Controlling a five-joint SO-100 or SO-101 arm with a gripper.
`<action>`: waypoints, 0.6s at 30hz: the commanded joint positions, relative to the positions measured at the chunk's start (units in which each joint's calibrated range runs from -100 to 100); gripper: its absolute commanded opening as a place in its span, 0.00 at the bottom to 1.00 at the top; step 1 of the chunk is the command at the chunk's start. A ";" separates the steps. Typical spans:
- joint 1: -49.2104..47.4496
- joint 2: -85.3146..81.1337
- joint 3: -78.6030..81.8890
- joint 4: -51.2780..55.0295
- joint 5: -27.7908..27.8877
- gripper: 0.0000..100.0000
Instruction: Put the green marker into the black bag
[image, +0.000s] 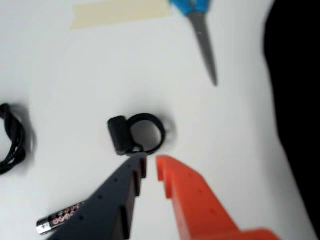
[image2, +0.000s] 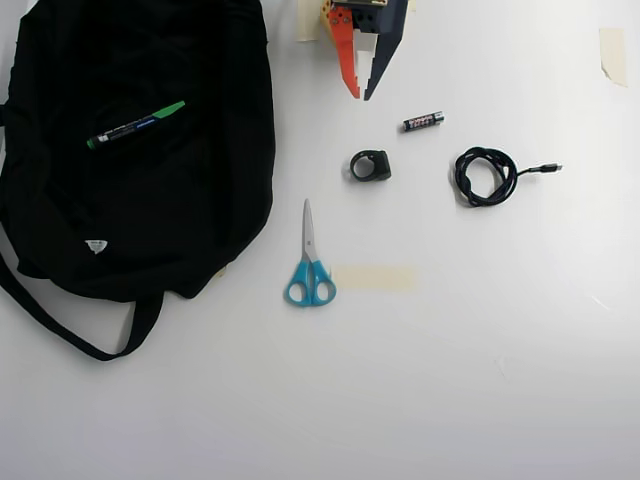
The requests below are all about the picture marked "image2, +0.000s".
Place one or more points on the green and black marker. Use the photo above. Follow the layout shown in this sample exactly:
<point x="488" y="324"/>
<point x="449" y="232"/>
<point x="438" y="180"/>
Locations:
<point x="135" y="125"/>

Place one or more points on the black AA battery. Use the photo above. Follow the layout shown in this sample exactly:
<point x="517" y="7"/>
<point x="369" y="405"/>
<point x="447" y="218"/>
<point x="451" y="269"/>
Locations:
<point x="422" y="122"/>

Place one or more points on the beige tape strip beside robot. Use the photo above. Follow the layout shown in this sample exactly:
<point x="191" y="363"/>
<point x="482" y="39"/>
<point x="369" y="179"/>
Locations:
<point x="307" y="20"/>

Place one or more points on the black fabric bag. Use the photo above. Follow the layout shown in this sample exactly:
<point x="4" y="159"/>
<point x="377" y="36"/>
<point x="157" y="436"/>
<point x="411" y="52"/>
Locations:
<point x="125" y="210"/>

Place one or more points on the torn beige masking tape strip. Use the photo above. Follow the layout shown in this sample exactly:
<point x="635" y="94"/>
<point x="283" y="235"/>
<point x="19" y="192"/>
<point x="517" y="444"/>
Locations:
<point x="615" y="55"/>

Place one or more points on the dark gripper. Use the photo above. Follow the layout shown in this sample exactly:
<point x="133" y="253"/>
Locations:
<point x="369" y="20"/>

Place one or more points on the long beige masking tape strip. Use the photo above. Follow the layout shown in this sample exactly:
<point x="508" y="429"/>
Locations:
<point x="375" y="278"/>

